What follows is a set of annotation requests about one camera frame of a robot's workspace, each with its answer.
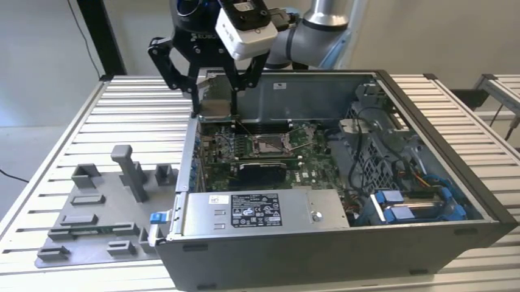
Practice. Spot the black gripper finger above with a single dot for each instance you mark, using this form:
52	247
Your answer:
161	59
248	76

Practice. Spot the silver square cpu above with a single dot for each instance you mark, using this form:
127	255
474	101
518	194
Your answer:
216	109

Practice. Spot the silver universal robots arm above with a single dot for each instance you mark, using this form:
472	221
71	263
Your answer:
321	21

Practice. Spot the black ram slot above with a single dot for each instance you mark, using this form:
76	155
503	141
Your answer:
268	122
266	157

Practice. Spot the cpu socket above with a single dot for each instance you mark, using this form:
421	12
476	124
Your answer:
270	146

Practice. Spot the black graphics card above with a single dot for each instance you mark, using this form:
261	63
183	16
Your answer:
262	174

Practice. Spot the green motherboard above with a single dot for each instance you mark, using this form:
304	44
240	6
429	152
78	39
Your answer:
310	179

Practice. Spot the grey drive cage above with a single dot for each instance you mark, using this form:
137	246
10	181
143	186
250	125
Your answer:
377	158

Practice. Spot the silver power supply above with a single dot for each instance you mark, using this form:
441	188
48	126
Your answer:
203	219

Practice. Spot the grey parts rack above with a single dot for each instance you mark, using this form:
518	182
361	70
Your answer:
122	213

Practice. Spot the blue case latch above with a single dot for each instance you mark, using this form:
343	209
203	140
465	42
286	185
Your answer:
158	218

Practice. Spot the hard disk in blue carrier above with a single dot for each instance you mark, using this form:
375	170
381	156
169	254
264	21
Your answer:
399	214
389	196

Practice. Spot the black open pc case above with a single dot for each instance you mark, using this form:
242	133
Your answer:
284	258

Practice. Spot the aluminium side table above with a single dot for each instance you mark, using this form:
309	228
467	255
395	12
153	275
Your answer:
502	91

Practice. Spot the black upright post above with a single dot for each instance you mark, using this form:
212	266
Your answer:
106	36

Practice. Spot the silver metal bracket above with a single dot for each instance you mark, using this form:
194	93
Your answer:
352	126

